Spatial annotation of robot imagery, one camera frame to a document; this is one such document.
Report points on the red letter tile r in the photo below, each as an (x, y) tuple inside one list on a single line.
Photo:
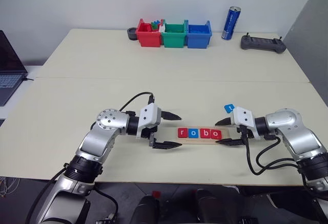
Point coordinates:
[(182, 132)]

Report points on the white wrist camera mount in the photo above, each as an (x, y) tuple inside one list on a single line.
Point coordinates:
[(150, 115), (243, 119)]

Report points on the small red object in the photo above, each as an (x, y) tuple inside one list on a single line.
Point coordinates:
[(156, 194)]

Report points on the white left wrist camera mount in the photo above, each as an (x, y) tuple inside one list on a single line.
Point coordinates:
[(150, 115)]

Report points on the dark rounded shape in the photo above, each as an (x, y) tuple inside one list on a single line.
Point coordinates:
[(144, 211), (210, 206)]

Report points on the red letter tile o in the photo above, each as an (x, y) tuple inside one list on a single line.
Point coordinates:
[(216, 133)]

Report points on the blue letter tile o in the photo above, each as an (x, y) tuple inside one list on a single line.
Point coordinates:
[(192, 133)]

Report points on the blue drink can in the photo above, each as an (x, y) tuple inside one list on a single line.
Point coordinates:
[(230, 24)]

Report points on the dark gray remote controller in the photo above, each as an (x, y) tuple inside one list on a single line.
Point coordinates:
[(264, 44)]

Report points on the white toy piece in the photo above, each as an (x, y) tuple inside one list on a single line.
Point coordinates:
[(161, 27)]

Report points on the red plastic bin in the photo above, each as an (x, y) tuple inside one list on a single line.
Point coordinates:
[(150, 39)]

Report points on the red letter tile b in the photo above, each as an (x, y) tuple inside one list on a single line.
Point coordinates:
[(205, 133)]

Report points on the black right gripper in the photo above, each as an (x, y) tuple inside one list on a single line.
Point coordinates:
[(241, 131)]

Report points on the green toy brick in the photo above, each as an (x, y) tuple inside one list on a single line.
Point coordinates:
[(154, 25)]

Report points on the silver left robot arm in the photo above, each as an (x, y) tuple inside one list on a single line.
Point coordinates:
[(100, 142)]

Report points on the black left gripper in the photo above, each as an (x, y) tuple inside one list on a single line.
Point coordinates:
[(147, 133)]

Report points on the blue toy brick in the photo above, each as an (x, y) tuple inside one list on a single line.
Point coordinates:
[(157, 22)]

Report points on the blue plastic bin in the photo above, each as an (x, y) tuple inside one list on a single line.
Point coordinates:
[(197, 40)]

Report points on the dark gray round cup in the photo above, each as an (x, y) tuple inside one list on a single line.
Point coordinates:
[(132, 35)]

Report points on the green plastic bin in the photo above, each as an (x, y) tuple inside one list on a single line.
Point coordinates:
[(174, 40)]

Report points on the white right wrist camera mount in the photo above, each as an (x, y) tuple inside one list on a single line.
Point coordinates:
[(243, 119)]

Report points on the dark laptop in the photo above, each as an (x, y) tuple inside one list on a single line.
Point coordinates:
[(7, 75)]

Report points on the beige wooden letter tray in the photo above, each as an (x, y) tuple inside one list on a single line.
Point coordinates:
[(180, 141)]

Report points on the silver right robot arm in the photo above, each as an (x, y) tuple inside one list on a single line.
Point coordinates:
[(297, 134)]

